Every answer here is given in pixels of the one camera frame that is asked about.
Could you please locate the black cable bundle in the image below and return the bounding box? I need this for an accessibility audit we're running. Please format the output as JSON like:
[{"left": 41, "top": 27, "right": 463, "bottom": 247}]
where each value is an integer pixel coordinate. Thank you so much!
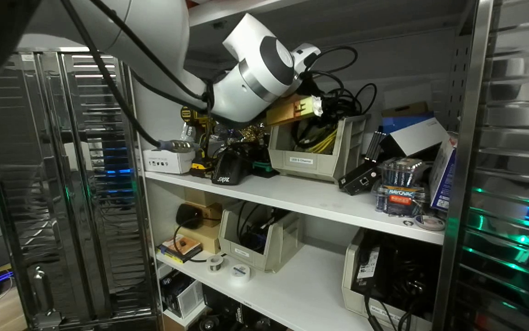
[{"left": 322, "top": 82, "right": 381, "bottom": 126}]

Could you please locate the white shelf board with tape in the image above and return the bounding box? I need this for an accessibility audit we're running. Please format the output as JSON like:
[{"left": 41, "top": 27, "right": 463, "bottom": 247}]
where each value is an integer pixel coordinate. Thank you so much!
[{"left": 153, "top": 244, "right": 373, "bottom": 331}]

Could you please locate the brown cardboard box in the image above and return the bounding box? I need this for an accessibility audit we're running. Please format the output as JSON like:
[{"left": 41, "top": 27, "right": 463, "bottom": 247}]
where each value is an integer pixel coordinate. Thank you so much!
[{"left": 180, "top": 190, "right": 224, "bottom": 255}]

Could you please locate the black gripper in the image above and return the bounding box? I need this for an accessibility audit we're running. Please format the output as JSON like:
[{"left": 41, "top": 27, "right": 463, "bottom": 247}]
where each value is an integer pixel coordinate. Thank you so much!
[{"left": 303, "top": 109, "right": 342, "bottom": 135}]

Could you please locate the yellow cable bundle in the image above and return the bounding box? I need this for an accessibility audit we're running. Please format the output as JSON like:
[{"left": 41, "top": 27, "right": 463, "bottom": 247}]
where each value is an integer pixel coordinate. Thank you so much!
[{"left": 307, "top": 130, "right": 342, "bottom": 157}]

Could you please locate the black battery charger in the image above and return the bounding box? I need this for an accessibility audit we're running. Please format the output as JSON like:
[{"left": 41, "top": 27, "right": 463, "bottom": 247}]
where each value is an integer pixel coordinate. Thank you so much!
[{"left": 210, "top": 146, "right": 250, "bottom": 188}]

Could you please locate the beige storage bin with black cables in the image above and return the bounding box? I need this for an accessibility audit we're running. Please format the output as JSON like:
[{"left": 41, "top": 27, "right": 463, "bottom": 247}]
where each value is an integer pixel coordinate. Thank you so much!
[{"left": 219, "top": 205, "right": 307, "bottom": 277}]

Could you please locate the metal server rack with green lights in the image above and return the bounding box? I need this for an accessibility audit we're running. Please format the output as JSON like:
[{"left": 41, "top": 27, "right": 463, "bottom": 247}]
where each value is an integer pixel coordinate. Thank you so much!
[{"left": 430, "top": 0, "right": 529, "bottom": 331}]

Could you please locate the white rectangular box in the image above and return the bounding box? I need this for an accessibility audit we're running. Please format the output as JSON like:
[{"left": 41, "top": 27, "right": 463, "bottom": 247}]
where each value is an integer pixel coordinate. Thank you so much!
[{"left": 142, "top": 139, "right": 197, "bottom": 177}]

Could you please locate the small white tape roll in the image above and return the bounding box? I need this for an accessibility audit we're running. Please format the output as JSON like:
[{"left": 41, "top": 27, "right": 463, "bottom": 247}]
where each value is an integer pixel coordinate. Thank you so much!
[{"left": 226, "top": 262, "right": 256, "bottom": 284}]

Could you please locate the blue and white cardboard box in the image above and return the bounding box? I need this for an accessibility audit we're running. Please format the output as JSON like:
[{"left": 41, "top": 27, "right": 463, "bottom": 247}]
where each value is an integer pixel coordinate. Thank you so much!
[{"left": 379, "top": 111, "right": 449, "bottom": 159}]

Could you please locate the battery pack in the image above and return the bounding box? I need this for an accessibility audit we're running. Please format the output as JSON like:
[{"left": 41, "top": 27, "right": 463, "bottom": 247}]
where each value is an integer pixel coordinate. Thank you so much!
[{"left": 375, "top": 157, "right": 430, "bottom": 218}]

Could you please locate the yellow power drill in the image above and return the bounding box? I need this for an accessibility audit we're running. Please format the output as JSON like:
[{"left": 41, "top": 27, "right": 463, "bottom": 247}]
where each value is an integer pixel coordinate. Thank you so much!
[{"left": 179, "top": 106, "right": 219, "bottom": 181}]

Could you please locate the orange circuit board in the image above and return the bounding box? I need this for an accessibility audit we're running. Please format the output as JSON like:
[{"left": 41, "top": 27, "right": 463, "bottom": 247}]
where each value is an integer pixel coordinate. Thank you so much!
[{"left": 158, "top": 236, "right": 206, "bottom": 268}]

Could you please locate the black round object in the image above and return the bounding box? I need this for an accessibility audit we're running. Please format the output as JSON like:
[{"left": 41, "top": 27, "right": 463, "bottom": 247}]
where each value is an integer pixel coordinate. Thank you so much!
[{"left": 175, "top": 203, "right": 206, "bottom": 231}]

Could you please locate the beige storage bin with yellow cables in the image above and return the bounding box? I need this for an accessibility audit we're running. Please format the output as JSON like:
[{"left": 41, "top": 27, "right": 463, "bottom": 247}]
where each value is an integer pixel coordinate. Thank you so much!
[{"left": 267, "top": 115, "right": 371, "bottom": 185}]

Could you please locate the white shelf board with batteries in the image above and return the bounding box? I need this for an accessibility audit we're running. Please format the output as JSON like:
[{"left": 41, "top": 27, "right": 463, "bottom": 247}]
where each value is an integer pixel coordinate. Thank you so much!
[{"left": 142, "top": 170, "right": 449, "bottom": 247}]

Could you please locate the flat white tape ring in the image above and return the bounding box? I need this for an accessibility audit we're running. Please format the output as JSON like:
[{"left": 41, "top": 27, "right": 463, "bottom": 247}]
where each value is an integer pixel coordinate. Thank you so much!
[{"left": 412, "top": 212, "right": 449, "bottom": 234}]

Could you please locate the metal rack with mesh door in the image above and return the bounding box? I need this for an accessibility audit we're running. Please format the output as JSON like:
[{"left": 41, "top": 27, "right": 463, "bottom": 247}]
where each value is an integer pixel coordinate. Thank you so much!
[{"left": 0, "top": 51, "right": 160, "bottom": 331}]

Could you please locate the blue and white upright package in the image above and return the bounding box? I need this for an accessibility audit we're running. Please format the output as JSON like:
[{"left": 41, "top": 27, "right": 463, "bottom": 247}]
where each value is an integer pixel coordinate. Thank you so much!
[{"left": 428, "top": 133, "right": 460, "bottom": 214}]

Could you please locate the beige bin with black device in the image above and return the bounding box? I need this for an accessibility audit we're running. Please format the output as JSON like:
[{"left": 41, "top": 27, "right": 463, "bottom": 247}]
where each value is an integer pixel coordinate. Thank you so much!
[{"left": 340, "top": 229, "right": 443, "bottom": 323}]

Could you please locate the orange and green wrist mount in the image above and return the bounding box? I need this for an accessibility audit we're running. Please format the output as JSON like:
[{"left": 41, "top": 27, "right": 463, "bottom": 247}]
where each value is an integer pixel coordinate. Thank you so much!
[{"left": 265, "top": 95, "right": 326, "bottom": 130}]

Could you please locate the white and black device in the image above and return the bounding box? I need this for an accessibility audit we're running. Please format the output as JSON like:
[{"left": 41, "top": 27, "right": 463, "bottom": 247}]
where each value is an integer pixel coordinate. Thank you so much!
[{"left": 158, "top": 271, "right": 206, "bottom": 323}]

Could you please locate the black adapter box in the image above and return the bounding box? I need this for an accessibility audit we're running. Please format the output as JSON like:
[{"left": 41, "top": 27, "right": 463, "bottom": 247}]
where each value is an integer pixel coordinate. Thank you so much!
[{"left": 338, "top": 161, "right": 382, "bottom": 198}]

